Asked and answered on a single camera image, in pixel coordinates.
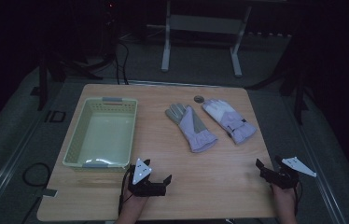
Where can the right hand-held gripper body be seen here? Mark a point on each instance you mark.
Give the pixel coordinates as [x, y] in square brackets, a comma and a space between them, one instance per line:
[283, 179]

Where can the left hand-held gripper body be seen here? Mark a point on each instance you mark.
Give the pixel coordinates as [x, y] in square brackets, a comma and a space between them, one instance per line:
[146, 189]

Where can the pale green plastic basket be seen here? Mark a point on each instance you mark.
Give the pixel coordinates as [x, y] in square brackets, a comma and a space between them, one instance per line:
[107, 133]

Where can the lilac and white glove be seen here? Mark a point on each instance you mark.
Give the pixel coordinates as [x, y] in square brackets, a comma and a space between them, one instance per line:
[231, 121]

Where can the person's left hand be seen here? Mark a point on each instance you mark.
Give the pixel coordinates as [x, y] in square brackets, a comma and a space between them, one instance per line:
[133, 200]

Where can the person's right hand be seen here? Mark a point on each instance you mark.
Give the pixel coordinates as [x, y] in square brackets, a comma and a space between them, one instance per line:
[284, 196]

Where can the lilac glove with grey palm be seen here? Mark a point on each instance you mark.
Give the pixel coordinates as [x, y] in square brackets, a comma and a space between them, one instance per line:
[194, 130]

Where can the dark metal stand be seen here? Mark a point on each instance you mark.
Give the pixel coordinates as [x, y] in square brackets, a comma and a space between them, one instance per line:
[300, 96]

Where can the round grey table grommet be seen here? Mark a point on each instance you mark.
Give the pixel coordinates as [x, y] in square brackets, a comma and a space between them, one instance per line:
[198, 99]

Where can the small grey floor block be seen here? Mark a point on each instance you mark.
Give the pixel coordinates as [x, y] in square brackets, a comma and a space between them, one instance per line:
[50, 193]

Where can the black tripod stand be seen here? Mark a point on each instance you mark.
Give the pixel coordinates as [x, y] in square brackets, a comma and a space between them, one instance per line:
[42, 84]

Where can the black rectangular floor bracket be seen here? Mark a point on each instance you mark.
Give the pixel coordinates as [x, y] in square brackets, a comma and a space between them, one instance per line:
[51, 116]

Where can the white metal table frame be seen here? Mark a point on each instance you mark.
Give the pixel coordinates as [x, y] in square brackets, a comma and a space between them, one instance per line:
[203, 24]

